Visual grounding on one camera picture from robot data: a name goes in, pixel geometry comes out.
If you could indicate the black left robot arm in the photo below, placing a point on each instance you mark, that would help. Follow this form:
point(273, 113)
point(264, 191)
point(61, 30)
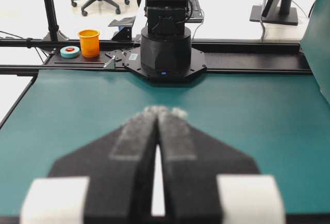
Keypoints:
point(165, 53)

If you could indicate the teal tape roll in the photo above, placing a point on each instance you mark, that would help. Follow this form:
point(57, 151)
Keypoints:
point(70, 52)

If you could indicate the orange plastic cup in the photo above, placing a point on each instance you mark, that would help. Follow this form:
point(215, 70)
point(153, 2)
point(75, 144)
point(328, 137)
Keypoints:
point(89, 43)

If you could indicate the black aluminium frame rail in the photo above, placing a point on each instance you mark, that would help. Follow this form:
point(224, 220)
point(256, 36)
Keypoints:
point(221, 57)

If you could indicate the silver corner bracket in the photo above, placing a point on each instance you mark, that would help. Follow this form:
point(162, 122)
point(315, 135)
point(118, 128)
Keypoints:
point(111, 64)

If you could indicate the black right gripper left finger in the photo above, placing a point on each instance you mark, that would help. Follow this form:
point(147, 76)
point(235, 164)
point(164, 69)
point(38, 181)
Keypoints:
point(106, 181)

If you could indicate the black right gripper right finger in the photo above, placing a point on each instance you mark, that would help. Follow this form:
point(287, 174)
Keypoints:
point(208, 181)

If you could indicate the black keyboard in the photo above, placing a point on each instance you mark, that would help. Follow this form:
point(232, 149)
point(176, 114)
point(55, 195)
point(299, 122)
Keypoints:
point(197, 15)

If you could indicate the black computer monitor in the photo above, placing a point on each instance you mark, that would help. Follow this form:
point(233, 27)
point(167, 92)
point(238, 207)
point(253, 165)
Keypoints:
point(275, 12)

